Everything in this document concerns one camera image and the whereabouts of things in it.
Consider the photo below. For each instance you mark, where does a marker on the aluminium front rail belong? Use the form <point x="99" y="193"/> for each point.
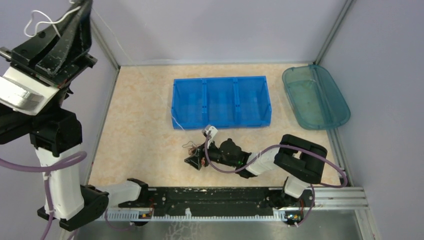
<point x="99" y="207"/>

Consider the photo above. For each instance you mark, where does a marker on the blue three-compartment bin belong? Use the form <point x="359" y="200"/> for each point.
<point x="223" y="102"/>

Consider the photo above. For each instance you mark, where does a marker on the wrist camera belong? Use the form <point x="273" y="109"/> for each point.
<point x="23" y="93"/>
<point x="210" y="131"/>

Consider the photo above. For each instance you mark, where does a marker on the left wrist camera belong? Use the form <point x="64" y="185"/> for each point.
<point x="23" y="93"/>

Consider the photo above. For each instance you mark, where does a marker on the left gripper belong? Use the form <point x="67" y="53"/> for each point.
<point x="76" y="41"/>

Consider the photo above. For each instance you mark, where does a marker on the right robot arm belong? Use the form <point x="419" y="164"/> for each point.
<point x="300" y="158"/>

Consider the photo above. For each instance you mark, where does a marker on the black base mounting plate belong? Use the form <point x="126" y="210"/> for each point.
<point x="216" y="202"/>

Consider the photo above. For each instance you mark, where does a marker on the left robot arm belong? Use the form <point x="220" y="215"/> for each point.
<point x="57" y="137"/>

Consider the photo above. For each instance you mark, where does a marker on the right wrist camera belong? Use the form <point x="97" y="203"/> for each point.
<point x="210" y="131"/>

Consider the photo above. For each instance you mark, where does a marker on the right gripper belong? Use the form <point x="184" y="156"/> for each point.
<point x="196" y="161"/>

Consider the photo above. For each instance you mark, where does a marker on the teal transparent plastic lid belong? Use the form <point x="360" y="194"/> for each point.
<point x="315" y="98"/>

